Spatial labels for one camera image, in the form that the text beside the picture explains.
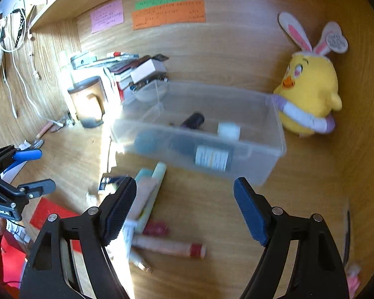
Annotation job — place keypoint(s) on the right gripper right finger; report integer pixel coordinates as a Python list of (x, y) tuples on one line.
[(318, 270)]

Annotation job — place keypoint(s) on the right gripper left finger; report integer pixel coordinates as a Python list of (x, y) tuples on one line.
[(51, 269)]

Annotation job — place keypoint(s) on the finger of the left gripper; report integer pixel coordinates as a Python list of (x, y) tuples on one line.
[(20, 156), (38, 188)]

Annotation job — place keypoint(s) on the red envelope packet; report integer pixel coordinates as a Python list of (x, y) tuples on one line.
[(44, 209)]

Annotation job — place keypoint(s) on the blue Max staples box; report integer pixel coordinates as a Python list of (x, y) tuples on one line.
[(110, 183)]

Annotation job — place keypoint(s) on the mint green tube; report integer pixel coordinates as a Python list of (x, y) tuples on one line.
[(156, 175)]

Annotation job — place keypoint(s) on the dark purple nail polish bottle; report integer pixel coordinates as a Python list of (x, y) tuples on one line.
[(194, 121)]

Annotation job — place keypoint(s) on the pale pink tube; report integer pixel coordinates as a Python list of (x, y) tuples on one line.
[(145, 188)]

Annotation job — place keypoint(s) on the brown ceramic mug with lid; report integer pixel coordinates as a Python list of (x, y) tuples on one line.
[(89, 101)]

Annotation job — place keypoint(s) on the stack of books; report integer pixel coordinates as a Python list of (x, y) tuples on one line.
[(118, 70)]

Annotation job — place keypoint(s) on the pink red-capped tube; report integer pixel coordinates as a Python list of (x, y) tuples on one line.
[(169, 247)]

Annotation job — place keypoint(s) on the red white marker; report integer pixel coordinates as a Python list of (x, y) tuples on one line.
[(122, 54)]

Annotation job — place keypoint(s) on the dark bottle with label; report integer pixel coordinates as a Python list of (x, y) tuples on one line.
[(202, 152)]

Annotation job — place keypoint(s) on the white small box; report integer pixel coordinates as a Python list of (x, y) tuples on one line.
[(147, 69)]

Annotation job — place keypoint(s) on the clear plastic storage bin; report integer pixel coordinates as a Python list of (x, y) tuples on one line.
[(165, 105)]

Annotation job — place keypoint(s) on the pink sticky note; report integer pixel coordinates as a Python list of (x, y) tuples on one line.
[(107, 16)]

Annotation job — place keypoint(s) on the yellow chick plush toy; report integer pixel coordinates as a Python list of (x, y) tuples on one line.
[(308, 93)]

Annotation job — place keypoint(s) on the orange sticky note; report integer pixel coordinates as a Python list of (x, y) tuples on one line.
[(170, 13)]

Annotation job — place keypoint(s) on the green sticky note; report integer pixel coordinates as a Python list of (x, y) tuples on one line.
[(143, 4)]

